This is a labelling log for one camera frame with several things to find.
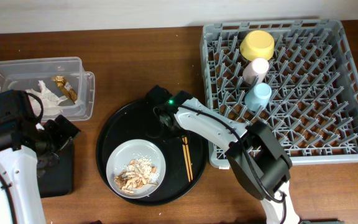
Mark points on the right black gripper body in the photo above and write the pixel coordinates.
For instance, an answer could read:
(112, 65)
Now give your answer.
(174, 130)

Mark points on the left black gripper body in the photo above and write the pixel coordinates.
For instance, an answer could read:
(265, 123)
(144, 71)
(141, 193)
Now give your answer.
(56, 136)

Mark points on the wooden chopstick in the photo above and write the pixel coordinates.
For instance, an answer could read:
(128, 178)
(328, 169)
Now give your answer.
(188, 158)
(186, 161)

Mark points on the white napkin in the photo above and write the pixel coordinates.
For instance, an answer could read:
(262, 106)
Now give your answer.
(49, 100)

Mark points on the grey plate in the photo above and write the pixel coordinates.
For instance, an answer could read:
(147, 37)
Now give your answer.
(135, 149)

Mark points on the gold foil wrapper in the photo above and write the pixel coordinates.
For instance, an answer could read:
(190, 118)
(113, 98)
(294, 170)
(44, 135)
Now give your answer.
(65, 87)

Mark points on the blue cup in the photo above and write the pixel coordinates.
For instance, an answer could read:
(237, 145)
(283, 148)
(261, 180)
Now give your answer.
(258, 96)

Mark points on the pink cup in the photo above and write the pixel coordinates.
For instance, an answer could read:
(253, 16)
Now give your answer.
(256, 71)

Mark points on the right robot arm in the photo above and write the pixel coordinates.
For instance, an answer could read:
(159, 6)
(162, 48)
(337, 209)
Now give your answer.
(259, 162)

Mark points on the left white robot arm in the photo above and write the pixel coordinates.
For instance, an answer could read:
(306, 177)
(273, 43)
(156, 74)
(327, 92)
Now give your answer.
(36, 159)

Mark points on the grey dishwasher rack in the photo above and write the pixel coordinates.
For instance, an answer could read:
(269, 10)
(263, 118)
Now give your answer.
(313, 109)

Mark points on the round black tray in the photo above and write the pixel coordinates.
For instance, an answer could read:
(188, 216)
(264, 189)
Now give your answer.
(137, 121)

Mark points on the black rectangular bin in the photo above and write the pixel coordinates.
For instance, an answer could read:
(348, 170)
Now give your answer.
(55, 171)

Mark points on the clear plastic bin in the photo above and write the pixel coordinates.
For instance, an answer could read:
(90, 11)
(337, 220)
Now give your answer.
(29, 74)

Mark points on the food scraps on plate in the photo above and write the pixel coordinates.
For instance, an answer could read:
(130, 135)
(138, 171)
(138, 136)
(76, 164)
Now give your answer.
(138, 174)

